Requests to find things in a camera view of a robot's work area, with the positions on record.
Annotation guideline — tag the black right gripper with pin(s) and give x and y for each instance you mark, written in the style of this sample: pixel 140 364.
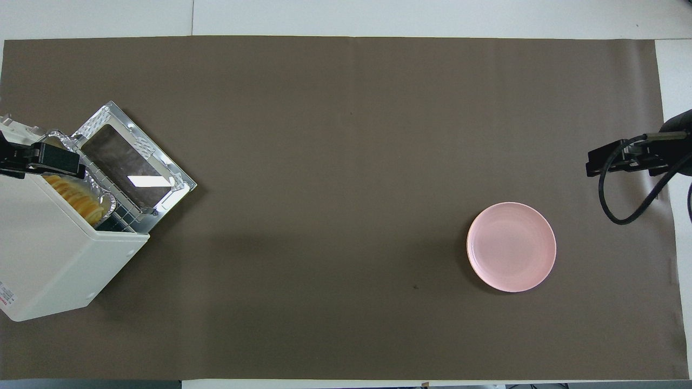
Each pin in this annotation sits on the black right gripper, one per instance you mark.
pixel 674 123

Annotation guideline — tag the pink round plate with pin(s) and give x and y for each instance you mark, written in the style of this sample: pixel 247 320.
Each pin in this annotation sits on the pink round plate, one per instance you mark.
pixel 511 247

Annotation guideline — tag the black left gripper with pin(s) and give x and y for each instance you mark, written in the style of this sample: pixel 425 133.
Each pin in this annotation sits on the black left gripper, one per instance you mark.
pixel 13 156

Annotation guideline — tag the white toaster oven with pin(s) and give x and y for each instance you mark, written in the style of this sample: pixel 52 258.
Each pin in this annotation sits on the white toaster oven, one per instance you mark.
pixel 48 259

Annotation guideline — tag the glass oven door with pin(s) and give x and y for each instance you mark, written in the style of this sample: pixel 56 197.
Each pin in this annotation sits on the glass oven door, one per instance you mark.
pixel 130 156

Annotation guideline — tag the yellow twisted bread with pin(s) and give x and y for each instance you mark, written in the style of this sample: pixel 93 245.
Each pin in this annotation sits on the yellow twisted bread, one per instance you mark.
pixel 81 202

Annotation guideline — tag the aluminium foil tray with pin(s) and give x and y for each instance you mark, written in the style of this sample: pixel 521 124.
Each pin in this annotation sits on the aluminium foil tray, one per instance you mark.
pixel 102 190

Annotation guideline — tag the brown paper table mat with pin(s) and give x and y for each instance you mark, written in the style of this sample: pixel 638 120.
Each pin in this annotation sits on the brown paper table mat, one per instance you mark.
pixel 346 162

